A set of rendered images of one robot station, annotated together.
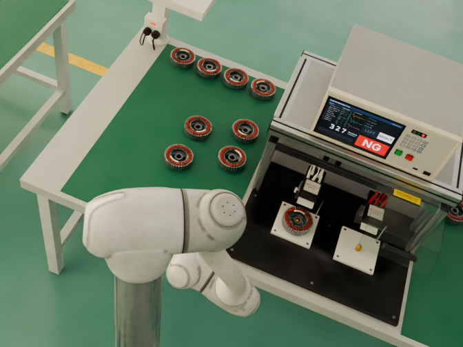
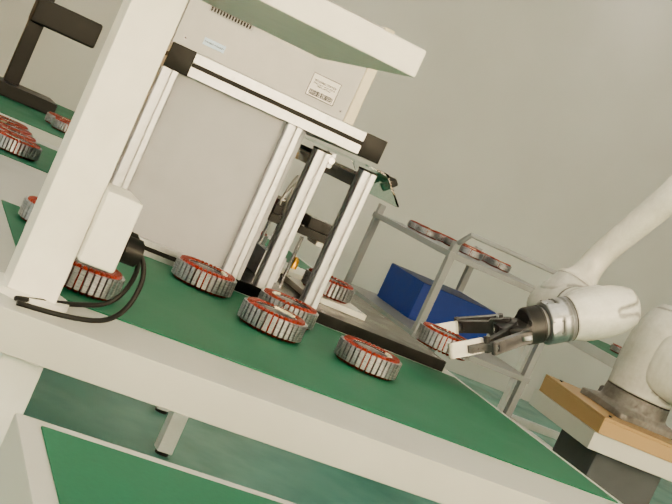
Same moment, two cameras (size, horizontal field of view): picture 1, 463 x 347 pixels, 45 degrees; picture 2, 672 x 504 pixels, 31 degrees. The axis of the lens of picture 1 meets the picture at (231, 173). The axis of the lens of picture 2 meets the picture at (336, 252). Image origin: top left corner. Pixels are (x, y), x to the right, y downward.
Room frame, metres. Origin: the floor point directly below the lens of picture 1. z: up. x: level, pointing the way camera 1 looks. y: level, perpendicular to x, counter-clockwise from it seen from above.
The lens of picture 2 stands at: (2.43, 1.87, 1.04)
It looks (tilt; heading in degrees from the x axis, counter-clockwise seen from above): 4 degrees down; 241
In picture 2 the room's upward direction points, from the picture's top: 24 degrees clockwise
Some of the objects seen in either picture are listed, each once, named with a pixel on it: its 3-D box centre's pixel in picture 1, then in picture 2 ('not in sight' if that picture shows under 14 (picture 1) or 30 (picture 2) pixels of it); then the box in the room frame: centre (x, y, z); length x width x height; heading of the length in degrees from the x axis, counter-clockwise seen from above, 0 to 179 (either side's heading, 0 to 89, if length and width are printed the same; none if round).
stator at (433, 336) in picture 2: not in sight; (444, 341); (1.10, 0.01, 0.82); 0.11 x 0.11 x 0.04
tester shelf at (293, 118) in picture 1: (374, 122); (235, 89); (1.51, -0.44, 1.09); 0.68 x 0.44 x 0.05; 83
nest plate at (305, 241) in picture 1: (295, 224); (323, 296); (1.21, -0.28, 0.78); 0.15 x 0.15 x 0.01; 83
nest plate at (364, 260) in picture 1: (357, 250); (290, 270); (1.18, -0.52, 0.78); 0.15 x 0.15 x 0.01; 83
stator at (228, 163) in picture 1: (231, 158); (287, 308); (1.44, 0.02, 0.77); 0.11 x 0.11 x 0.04
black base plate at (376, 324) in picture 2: (325, 236); (297, 287); (1.21, -0.40, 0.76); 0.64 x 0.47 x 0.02; 83
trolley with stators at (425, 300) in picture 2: not in sight; (429, 336); (-0.64, -2.51, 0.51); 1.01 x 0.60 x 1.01; 83
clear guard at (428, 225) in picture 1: (404, 217); (326, 160); (1.18, -0.59, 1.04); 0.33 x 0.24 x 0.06; 173
